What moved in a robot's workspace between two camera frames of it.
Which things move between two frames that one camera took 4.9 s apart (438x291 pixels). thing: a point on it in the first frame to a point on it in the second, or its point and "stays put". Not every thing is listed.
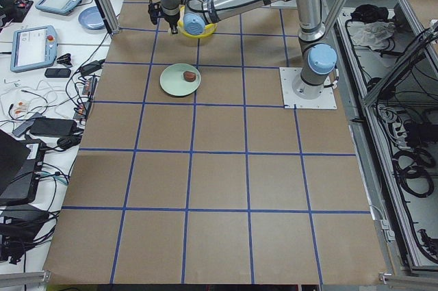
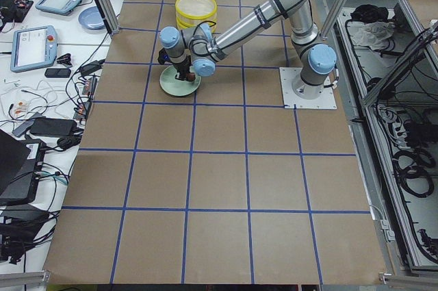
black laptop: [20, 166] stays put
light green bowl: [172, 79] stays put
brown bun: [189, 76] stays put
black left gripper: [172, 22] to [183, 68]
